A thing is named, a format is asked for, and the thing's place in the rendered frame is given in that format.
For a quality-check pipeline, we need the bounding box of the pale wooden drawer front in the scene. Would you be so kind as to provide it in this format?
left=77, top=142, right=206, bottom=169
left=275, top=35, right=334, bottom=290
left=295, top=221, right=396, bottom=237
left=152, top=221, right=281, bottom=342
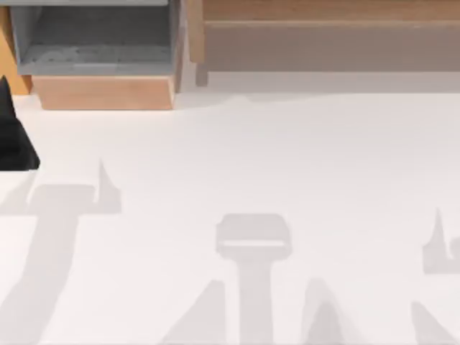
left=31, top=74, right=177, bottom=111

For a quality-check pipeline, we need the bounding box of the pulled-out grey pierced drawer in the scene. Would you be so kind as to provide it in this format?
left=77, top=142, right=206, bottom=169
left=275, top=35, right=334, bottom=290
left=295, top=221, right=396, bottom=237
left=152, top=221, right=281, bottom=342
left=9, top=0, right=183, bottom=77

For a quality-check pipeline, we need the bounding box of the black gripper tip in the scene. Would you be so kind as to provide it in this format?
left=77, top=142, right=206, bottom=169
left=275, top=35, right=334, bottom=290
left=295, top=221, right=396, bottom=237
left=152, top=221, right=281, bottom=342
left=0, top=74, right=41, bottom=171

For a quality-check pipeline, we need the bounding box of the wooden cupboard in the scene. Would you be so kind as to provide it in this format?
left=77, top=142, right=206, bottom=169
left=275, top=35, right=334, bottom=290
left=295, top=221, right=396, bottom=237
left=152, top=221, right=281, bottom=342
left=0, top=6, right=34, bottom=96

